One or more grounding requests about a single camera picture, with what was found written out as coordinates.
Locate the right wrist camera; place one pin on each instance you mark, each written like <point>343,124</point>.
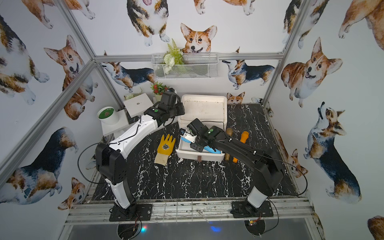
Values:
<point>187,136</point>

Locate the small white flower plant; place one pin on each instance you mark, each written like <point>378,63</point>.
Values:
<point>132,95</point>

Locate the white wire wall basket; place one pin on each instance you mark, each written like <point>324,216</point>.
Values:
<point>197,66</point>

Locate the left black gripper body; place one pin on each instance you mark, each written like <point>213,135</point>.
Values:
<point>174,108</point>

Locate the green fern plant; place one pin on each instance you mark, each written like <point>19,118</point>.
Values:
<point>173,57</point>

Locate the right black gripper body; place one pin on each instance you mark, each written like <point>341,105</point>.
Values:
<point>196,146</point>

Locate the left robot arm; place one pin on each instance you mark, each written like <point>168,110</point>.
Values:
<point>111,158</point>

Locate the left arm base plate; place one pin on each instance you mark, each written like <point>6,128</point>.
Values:
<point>141,211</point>

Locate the gold microphone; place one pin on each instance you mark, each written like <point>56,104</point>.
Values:
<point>229,131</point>

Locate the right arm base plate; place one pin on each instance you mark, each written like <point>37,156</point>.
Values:
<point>246,210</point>

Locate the orange microphone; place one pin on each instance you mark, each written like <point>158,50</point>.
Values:
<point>244,137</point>

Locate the yellow work glove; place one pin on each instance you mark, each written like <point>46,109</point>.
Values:
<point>165,149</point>

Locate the white cup green inside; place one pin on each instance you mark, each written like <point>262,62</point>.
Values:
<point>108,116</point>

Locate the white stepped display shelf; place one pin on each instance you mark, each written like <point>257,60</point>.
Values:
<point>134,107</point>

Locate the blue microphone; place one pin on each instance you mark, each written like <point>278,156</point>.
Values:
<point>199,148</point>

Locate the white drawer cabinet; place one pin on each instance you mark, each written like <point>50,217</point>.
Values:
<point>203,116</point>

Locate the green pot red flowers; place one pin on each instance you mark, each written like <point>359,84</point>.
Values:
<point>158,89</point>

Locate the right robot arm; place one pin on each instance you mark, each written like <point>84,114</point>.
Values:
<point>267,169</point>

